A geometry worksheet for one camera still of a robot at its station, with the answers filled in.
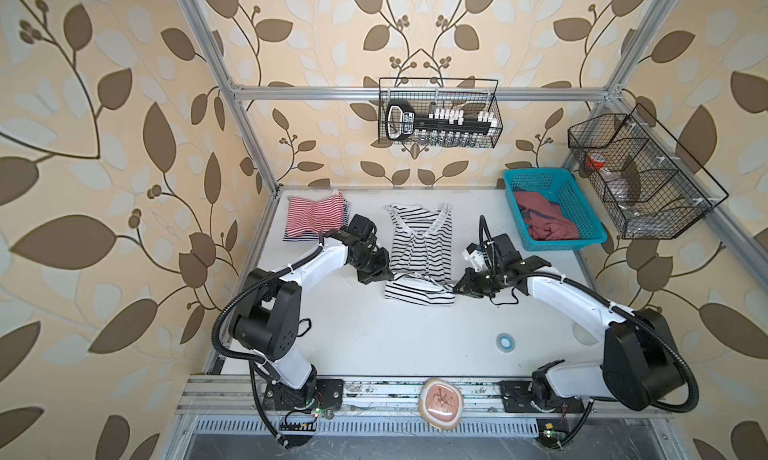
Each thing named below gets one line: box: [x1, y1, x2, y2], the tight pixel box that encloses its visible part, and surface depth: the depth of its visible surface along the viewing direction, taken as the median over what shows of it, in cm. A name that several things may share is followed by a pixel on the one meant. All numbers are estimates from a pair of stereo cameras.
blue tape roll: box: [495, 332, 515, 353], surface depth 84 cm
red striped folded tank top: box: [286, 192, 345, 238], surface depth 110 cm
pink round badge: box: [419, 378, 464, 430], surface depth 72 cm
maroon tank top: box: [513, 191, 579, 241], surface depth 108 cm
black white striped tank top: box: [385, 204, 456, 307], surface depth 101 cm
